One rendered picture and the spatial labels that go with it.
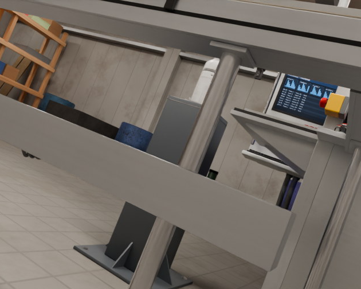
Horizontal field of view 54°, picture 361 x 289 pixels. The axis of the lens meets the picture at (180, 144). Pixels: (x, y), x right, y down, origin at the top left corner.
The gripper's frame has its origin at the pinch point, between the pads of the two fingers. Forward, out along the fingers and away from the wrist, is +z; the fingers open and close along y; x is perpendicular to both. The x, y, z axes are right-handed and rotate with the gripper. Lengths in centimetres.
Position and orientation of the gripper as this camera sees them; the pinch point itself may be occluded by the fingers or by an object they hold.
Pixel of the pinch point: (258, 75)
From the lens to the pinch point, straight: 181.1
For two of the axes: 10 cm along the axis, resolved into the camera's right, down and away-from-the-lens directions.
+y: 4.1, 2.2, 8.9
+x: -8.3, -3.1, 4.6
